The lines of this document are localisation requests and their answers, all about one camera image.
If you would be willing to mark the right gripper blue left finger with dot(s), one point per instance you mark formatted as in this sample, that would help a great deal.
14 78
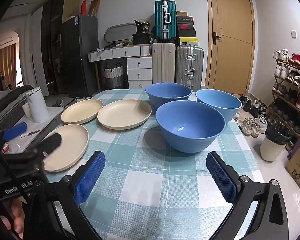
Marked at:
81 183

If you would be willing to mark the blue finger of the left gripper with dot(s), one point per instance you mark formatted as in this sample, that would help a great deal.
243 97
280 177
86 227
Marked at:
50 144
15 131

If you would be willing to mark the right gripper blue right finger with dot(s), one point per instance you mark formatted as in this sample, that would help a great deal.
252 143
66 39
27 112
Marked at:
229 182

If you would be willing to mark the cream plate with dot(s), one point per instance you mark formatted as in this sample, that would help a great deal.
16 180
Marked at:
82 112
124 114
74 142

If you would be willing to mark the blue bowl front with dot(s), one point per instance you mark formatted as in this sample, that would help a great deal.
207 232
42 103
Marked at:
189 126

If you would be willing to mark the blue bowl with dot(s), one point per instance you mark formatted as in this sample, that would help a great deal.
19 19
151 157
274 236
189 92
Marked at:
225 103
161 93
189 126

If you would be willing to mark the person's left hand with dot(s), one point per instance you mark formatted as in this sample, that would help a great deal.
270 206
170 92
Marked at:
18 218

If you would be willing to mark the grey white side cabinet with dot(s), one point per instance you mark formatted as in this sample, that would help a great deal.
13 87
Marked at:
25 133

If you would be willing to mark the white electric kettle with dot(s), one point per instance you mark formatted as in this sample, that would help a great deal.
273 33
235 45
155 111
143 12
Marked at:
37 105

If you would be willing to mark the teal checked tablecloth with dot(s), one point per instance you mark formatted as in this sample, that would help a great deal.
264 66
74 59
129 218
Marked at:
148 190

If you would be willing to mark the white bin with black bag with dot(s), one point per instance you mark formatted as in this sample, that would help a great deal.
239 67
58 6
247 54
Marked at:
277 135

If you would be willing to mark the woven laundry basket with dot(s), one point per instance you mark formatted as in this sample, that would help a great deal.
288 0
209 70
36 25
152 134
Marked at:
113 77

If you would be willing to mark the wooden shoe rack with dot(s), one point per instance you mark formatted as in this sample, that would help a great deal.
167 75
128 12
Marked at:
286 91

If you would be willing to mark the black refrigerator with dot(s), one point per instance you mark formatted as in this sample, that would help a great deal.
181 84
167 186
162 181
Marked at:
79 37

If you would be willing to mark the white drawer desk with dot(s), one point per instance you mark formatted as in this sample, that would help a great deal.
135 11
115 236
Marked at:
136 60

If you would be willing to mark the silver hard suitcase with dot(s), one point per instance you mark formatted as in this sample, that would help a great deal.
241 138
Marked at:
189 66

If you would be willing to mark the beige hard suitcase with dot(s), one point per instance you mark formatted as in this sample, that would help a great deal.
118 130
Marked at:
163 62

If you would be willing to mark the stack of shoe boxes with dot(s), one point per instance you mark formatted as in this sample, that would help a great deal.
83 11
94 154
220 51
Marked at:
186 33

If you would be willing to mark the wooden door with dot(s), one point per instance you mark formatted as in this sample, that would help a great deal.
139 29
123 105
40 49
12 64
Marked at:
231 45

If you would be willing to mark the teal hard suitcase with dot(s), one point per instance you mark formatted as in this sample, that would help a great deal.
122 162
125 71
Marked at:
165 21

